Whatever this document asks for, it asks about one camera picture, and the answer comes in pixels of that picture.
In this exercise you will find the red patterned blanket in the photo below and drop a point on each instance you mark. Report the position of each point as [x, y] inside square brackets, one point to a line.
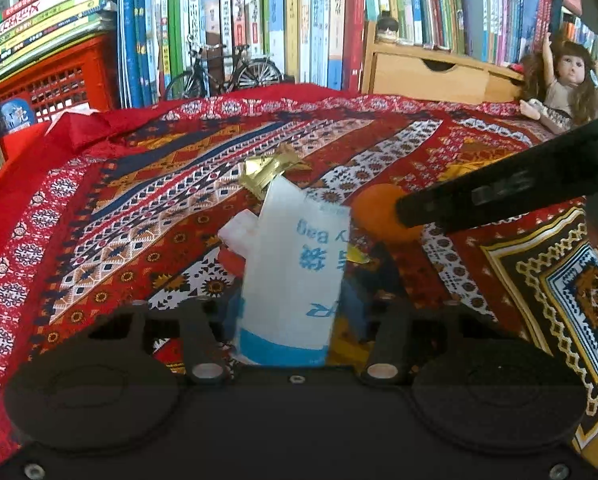
[154, 200]

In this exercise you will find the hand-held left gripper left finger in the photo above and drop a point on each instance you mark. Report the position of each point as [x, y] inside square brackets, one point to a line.
[201, 330]

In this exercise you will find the stack of flat books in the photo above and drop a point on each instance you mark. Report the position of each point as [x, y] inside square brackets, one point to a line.
[44, 25]

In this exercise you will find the small black haired figurine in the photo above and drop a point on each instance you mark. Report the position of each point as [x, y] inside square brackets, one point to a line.
[389, 27]

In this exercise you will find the red plastic crate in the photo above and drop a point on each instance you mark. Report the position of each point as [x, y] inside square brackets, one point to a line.
[64, 80]

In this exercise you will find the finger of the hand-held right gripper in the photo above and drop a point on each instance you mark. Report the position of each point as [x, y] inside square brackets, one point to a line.
[429, 207]

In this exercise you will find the wooden drawer box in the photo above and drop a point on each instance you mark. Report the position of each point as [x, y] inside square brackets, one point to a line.
[419, 75]

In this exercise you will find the black miniature bicycle model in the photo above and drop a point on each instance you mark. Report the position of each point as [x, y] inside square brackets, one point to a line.
[259, 75]

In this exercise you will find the blue round can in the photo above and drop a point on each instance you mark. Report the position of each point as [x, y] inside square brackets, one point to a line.
[14, 117]

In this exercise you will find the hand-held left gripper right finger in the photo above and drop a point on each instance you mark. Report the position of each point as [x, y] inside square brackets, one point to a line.
[355, 306]

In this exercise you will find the row of upright books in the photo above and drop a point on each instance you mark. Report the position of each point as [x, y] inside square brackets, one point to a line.
[279, 20]

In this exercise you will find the white crumpled tissue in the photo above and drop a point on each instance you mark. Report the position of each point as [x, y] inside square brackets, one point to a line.
[239, 232]

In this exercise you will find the gold foil wrapper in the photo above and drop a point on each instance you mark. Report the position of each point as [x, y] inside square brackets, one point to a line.
[266, 172]

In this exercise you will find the orange fruit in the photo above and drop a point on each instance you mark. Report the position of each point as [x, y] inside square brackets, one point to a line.
[374, 210]

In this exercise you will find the white blue printed bag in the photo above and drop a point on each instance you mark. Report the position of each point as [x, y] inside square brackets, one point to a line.
[294, 280]

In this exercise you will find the small gold foil scrap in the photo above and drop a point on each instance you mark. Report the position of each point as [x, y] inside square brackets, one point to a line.
[357, 255]

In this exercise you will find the brown haired doll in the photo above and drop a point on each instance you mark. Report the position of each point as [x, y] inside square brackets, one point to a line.
[564, 90]

